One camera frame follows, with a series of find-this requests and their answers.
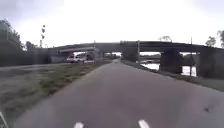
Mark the grey asphalt path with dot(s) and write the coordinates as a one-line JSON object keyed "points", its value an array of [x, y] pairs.
{"points": [[113, 96]]}

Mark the white vehicle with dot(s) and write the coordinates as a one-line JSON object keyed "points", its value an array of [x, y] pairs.
{"points": [[76, 58]]}

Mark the concrete bridge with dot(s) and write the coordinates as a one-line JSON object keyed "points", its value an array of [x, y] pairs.
{"points": [[150, 46]]}

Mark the water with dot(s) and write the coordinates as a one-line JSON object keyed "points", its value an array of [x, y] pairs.
{"points": [[155, 66]]}

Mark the robot's own part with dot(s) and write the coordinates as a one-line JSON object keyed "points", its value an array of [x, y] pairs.
{"points": [[78, 125], [143, 124]]}

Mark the grass verge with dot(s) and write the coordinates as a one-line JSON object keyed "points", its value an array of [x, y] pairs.
{"points": [[40, 86], [200, 81]]}

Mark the signal pole with lights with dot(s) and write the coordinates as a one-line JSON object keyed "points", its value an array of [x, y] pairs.
{"points": [[43, 33]]}

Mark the dark trees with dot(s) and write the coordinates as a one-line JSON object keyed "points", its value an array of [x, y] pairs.
{"points": [[10, 46]]}

